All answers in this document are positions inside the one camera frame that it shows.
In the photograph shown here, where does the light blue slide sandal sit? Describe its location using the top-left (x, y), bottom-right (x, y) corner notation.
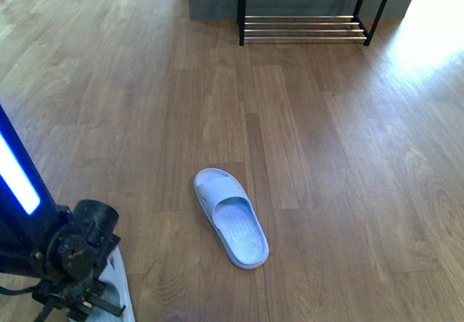
top-left (194, 168), bottom-right (269, 270)
top-left (87, 246), bottom-right (136, 322)

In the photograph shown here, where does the black metal shoe rack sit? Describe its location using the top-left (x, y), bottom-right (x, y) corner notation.
top-left (236, 0), bottom-right (388, 46)

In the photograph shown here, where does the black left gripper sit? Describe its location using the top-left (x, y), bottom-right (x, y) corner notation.
top-left (33, 199), bottom-right (125, 321)

